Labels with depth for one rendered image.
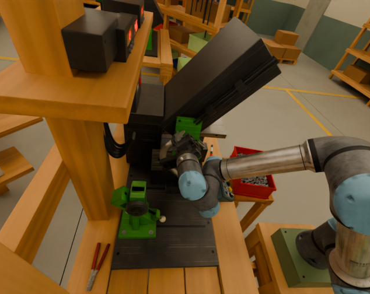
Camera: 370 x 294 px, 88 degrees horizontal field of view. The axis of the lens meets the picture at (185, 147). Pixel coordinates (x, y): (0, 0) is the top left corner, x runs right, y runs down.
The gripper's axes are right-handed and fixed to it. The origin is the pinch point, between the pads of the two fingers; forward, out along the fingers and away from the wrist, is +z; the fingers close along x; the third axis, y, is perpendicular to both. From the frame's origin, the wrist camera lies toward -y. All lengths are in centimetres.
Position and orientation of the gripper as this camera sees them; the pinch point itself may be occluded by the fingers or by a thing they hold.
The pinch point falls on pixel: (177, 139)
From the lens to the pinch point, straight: 83.6
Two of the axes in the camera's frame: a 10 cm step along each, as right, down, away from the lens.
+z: -1.1, -4.8, 8.7
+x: -6.0, -6.7, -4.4
